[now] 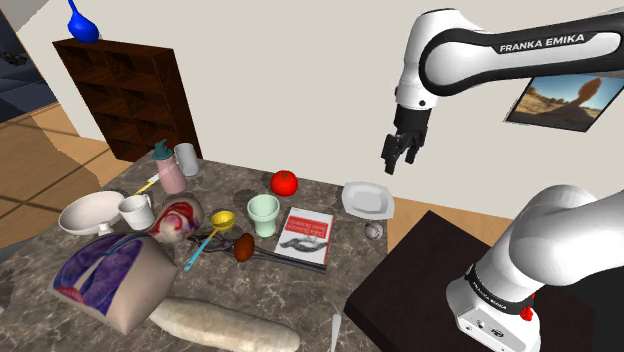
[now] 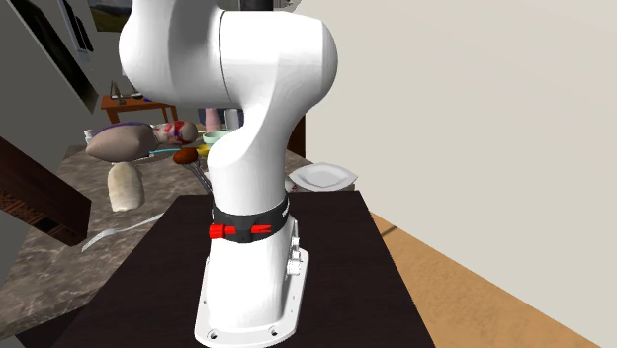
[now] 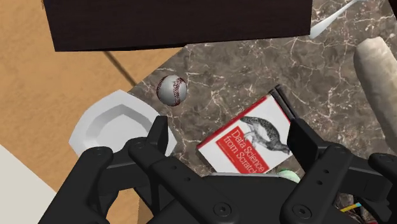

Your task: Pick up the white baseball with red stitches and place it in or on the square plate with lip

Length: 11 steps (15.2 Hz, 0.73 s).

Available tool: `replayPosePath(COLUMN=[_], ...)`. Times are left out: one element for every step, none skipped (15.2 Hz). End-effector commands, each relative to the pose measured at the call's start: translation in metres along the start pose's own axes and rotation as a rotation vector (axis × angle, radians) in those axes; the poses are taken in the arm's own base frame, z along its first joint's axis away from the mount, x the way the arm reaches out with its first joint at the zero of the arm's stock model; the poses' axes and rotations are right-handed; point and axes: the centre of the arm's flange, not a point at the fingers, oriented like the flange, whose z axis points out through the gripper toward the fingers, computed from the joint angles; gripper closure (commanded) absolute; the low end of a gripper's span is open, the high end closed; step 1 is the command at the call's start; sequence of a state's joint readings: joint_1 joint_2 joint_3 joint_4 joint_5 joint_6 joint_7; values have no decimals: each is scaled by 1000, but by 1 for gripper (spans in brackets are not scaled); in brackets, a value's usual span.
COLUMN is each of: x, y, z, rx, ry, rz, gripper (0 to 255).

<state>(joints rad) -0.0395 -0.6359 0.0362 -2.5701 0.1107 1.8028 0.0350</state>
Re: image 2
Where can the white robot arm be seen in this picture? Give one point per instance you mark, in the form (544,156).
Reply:
(250,96)

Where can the white square plate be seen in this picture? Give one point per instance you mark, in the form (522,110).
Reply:
(322,175)

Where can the white cylindrical container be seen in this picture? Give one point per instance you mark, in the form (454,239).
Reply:
(233,118)

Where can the mint green bowl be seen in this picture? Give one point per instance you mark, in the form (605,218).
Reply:
(215,138)

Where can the dark robot stand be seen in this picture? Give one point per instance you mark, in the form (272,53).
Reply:
(347,270)

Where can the yellow object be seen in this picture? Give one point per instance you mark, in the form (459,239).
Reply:
(203,150)

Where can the pink vase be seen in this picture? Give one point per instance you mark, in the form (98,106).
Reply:
(214,118)

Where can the cream cloth sack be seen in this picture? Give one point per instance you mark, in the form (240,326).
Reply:
(125,189)

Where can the beige and purple oval object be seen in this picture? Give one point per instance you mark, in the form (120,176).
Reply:
(120,142)

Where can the orange wooden side table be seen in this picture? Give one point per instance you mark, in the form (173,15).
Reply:
(126,105)

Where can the silver fork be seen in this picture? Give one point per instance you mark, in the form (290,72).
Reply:
(115,232)

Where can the small white jar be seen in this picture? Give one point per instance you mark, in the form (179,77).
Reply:
(88,136)

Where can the dark wooden cabinet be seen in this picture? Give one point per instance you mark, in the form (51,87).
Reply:
(38,202)

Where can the white-framed window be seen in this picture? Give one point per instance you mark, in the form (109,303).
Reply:
(77,29)

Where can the landscape wall picture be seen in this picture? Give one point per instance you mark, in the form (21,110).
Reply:
(109,14)

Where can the dark wall picture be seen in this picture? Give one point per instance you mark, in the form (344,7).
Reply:
(54,48)

